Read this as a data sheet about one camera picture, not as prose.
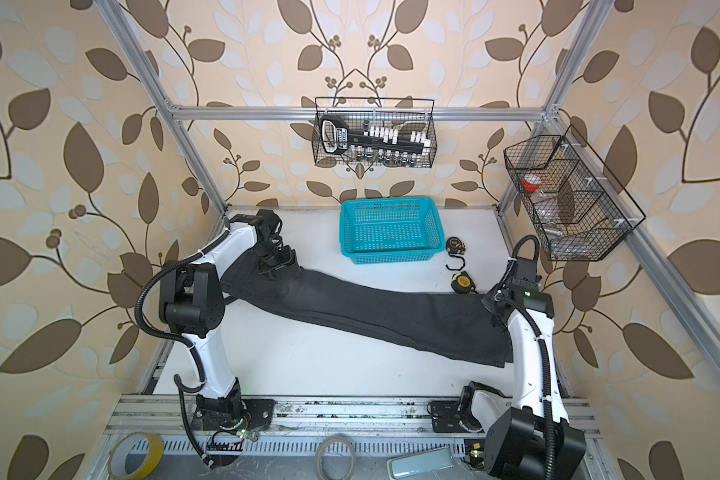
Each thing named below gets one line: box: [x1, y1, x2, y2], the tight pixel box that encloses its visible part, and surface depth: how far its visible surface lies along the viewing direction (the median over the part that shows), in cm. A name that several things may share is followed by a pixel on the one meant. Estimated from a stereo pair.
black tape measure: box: [446, 236, 466, 255], surface depth 107 cm
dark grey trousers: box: [220, 249, 514, 365], surface depth 93 cm
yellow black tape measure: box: [451, 271, 479, 295], surface depth 98 cm
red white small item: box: [522, 174, 542, 192], surface depth 88 cm
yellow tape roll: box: [108, 432, 164, 480], surface depth 69 cm
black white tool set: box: [320, 116, 431, 164], surface depth 86 cm
